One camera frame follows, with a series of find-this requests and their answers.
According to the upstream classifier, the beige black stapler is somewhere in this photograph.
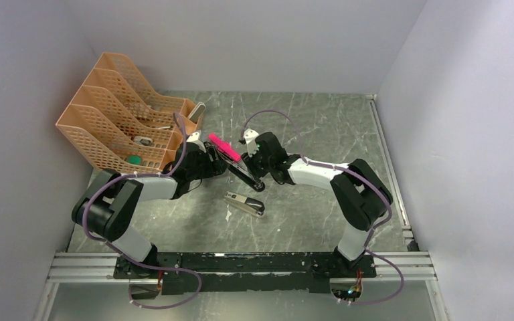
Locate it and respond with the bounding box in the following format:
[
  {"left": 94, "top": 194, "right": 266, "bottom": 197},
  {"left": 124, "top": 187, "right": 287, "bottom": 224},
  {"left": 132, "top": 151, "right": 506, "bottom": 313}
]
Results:
[{"left": 224, "top": 192, "right": 265, "bottom": 218}]

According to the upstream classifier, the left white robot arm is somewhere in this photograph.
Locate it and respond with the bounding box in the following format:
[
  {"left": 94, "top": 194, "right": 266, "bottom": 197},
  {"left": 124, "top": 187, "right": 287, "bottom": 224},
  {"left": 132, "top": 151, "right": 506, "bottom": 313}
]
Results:
[{"left": 72, "top": 142, "right": 228, "bottom": 278}]

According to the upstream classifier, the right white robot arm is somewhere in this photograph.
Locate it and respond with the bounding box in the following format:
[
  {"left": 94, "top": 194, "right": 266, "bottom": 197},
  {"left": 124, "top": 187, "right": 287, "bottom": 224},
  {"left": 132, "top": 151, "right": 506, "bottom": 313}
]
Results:
[{"left": 240, "top": 129, "right": 393, "bottom": 277}]

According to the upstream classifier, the grey white device in organizer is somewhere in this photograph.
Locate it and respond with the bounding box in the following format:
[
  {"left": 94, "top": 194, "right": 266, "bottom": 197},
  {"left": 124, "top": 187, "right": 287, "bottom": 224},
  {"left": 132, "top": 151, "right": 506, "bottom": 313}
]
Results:
[{"left": 188, "top": 102, "right": 206, "bottom": 123}]

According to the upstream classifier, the silver tape dispenser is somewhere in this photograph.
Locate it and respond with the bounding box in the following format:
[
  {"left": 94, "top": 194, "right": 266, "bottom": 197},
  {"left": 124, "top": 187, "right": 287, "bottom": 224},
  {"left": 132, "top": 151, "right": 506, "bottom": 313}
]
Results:
[{"left": 132, "top": 136, "right": 154, "bottom": 147}]

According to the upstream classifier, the green round object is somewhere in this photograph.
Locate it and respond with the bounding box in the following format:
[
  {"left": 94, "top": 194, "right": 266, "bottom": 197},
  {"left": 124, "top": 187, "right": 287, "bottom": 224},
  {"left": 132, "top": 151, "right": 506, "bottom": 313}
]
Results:
[{"left": 125, "top": 155, "right": 143, "bottom": 166}]

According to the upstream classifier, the orange mesh file organizer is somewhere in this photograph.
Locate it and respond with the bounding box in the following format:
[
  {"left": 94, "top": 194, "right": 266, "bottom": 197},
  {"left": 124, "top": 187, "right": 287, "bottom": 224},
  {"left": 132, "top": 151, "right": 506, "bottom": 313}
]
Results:
[{"left": 56, "top": 52, "right": 203, "bottom": 173}]

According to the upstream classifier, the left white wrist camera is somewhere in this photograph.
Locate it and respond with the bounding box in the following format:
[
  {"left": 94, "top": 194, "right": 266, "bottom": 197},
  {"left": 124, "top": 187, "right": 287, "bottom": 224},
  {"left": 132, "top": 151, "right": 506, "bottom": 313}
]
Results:
[{"left": 187, "top": 130, "right": 203, "bottom": 145}]

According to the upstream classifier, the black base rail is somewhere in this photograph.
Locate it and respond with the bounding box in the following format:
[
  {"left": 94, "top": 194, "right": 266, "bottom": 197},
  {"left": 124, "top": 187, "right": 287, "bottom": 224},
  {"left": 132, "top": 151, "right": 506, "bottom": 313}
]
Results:
[{"left": 112, "top": 251, "right": 377, "bottom": 295}]

